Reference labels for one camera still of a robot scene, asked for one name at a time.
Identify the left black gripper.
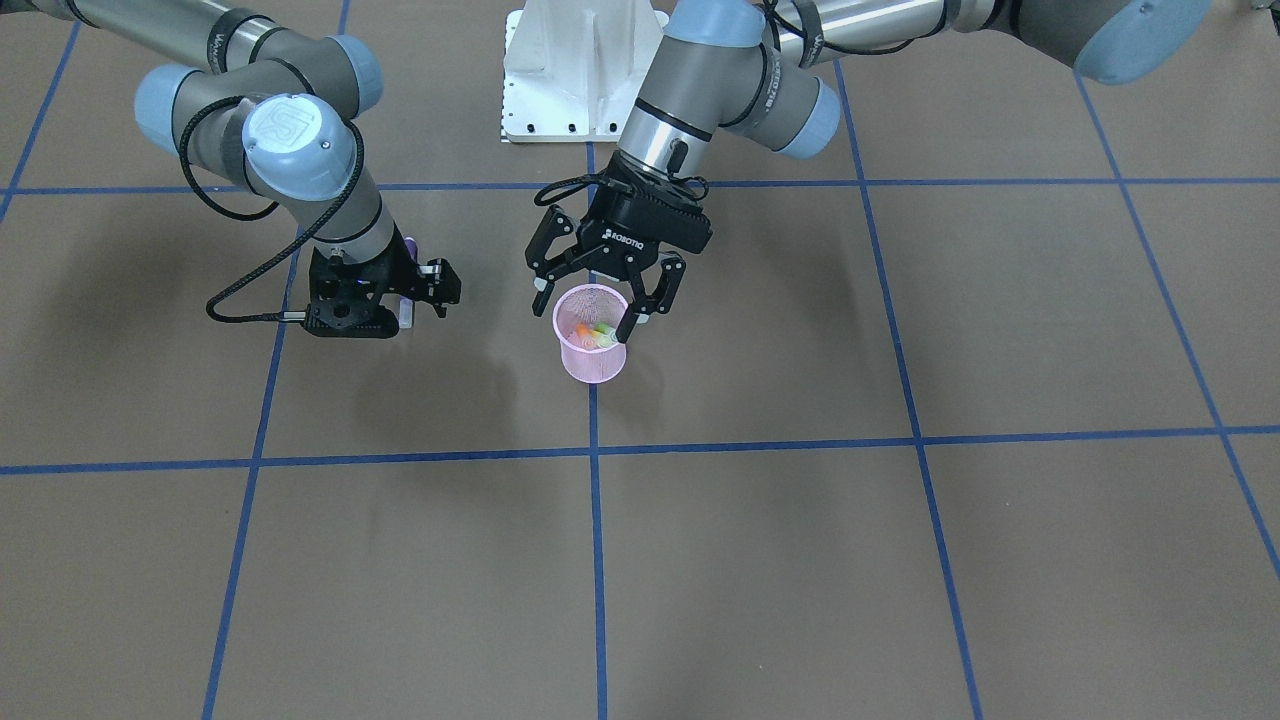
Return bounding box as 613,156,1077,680
525,160,716,346

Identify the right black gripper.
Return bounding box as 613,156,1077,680
310,234,462,319

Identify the purple highlighter pen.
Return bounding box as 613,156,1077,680
398,236,421,329

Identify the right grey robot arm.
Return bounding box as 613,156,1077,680
3,1,462,338

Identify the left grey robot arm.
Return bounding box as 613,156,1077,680
525,1,1211,342

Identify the pink mesh pen holder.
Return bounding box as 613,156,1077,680
553,284,628,384

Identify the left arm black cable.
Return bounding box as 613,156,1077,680
534,176,710,209

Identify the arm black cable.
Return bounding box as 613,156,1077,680
175,95,367,325
534,176,710,209

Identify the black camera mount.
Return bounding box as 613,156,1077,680
302,251,415,340

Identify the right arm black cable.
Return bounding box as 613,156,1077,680
175,95,367,325

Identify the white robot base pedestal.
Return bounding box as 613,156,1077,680
500,1,669,143

